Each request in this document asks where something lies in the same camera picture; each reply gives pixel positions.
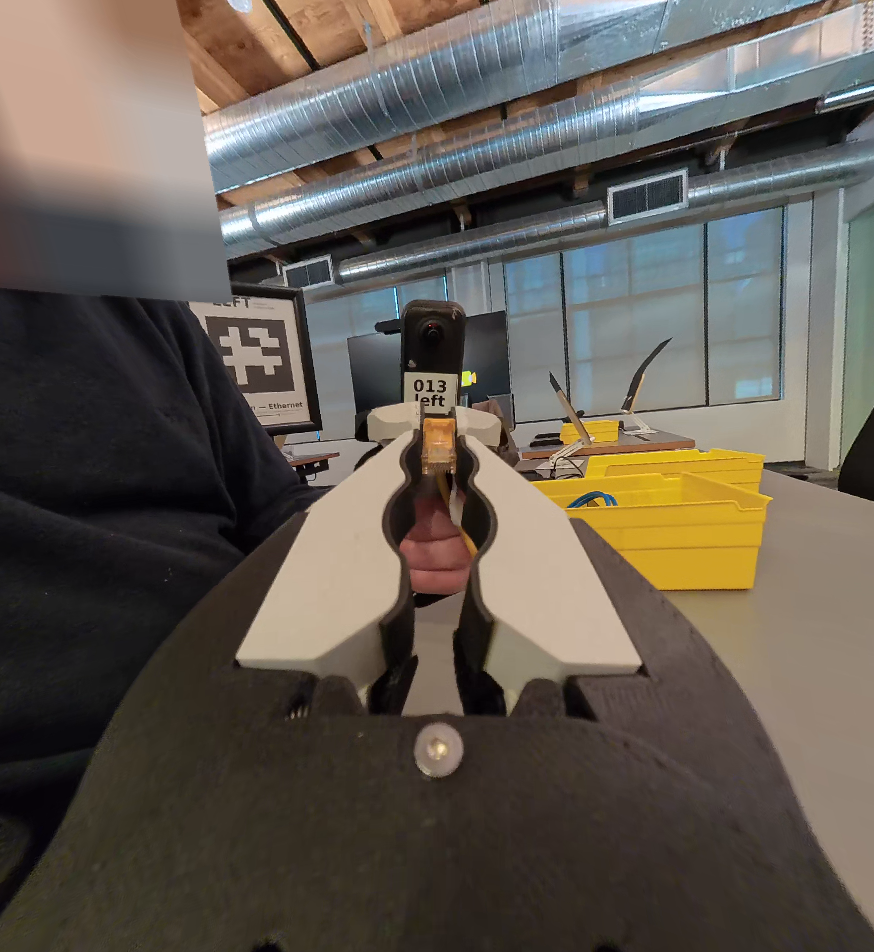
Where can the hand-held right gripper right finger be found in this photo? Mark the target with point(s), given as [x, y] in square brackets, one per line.
[556, 595]

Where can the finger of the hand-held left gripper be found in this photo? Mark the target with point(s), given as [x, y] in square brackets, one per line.
[392, 422]
[481, 428]

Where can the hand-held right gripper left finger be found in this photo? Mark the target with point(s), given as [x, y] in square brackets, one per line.
[325, 587]

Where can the large yellow plastic bin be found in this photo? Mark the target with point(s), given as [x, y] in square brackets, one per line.
[689, 550]

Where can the person's left hand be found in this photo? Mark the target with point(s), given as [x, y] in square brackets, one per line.
[433, 554]

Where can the black monitor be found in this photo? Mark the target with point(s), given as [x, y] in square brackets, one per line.
[377, 372]

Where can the small yellow bin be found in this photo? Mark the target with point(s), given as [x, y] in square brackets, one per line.
[593, 431]

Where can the white vent grille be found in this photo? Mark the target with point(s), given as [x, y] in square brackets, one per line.
[308, 272]
[646, 197]

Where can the framed marker sign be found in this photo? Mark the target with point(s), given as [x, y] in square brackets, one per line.
[251, 357]

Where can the large window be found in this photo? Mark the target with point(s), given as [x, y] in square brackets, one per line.
[630, 320]

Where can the person's torso in dark sweater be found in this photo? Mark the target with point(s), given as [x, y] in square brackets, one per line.
[72, 483]

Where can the silver ventilation duct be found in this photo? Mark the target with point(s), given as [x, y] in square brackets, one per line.
[407, 97]
[481, 245]
[444, 163]

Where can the rectangular silver duct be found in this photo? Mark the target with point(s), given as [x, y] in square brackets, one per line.
[779, 67]

